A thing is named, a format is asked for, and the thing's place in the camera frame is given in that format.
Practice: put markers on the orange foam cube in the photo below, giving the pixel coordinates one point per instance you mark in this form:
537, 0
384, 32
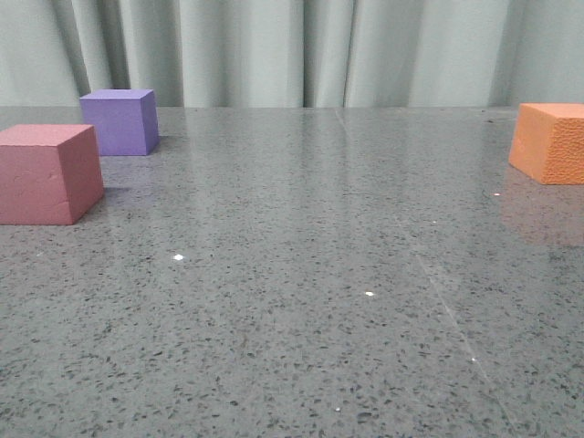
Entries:
548, 142

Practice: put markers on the purple foam cube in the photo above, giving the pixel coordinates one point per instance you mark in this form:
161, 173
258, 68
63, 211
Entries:
125, 120

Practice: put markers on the pale green curtain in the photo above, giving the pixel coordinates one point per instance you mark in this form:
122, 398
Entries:
294, 53

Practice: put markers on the red foam cube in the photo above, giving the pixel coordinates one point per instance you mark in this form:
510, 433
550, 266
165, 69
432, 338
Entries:
50, 173

